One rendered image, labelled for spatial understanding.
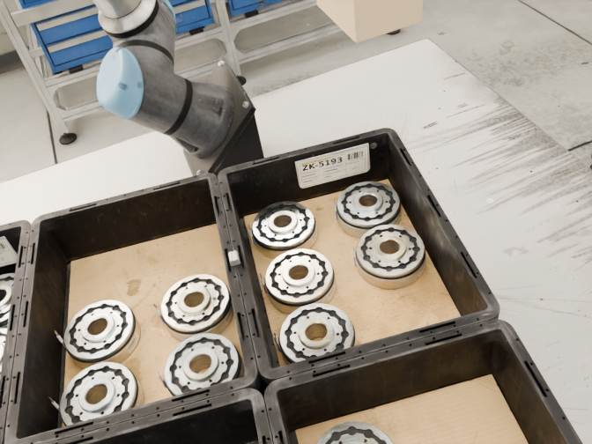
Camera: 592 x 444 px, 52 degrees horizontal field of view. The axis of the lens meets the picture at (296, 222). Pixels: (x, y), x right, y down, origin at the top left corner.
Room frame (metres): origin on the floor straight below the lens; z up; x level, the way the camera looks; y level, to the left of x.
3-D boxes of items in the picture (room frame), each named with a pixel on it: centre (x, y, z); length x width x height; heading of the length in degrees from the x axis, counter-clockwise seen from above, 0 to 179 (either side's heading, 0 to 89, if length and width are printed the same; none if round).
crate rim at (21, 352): (0.55, 0.24, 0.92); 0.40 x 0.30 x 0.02; 5
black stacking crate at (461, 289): (0.58, -0.06, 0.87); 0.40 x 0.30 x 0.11; 5
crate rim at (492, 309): (0.58, -0.06, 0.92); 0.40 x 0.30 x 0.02; 5
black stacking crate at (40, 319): (0.55, 0.24, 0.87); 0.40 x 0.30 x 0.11; 5
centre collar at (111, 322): (0.54, 0.31, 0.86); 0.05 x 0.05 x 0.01
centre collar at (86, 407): (0.43, 0.30, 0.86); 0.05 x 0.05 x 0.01
